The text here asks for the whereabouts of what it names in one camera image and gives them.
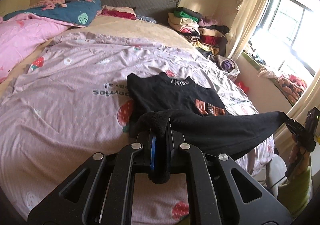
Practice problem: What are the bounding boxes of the black sweater orange cuffs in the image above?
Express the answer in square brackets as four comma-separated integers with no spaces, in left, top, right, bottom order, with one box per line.
[127,72,286,160]

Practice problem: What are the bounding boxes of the green right sleeve forearm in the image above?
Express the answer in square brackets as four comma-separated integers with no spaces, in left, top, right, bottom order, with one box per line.
[277,166,311,218]

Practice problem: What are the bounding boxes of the clothes on window sill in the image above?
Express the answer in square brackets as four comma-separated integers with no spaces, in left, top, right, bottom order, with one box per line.
[242,47,308,106]

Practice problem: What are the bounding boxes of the bag with purple clothes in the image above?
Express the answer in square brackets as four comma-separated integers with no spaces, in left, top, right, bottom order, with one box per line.
[207,55,240,82]

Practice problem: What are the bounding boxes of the pile of folded clothes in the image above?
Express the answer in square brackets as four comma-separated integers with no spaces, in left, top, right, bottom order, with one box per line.
[168,7,229,58]

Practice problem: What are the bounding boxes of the right hand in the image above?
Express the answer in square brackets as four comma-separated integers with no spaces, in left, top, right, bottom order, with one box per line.
[289,144,310,178]

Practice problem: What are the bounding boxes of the red plastic bag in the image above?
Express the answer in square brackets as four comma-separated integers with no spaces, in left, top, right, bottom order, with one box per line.
[235,81,250,95]

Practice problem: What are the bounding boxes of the lilac strawberry print duvet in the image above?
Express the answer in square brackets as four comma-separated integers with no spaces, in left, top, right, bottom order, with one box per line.
[0,31,276,225]

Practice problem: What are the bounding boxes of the red and pink pillow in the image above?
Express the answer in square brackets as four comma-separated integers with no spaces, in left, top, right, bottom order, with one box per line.
[101,5,137,20]

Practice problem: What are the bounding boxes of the teal leaf print blanket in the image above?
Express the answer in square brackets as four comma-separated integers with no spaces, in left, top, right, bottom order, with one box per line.
[3,0,101,28]

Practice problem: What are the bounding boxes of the cream curtain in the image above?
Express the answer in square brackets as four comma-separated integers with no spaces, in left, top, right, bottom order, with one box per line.
[226,0,267,61]

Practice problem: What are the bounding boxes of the pink floral quilt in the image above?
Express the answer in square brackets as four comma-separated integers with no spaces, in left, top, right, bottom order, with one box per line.
[1,14,72,82]

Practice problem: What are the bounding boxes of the window frame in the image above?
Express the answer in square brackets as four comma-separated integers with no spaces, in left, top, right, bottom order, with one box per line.
[251,0,319,78]

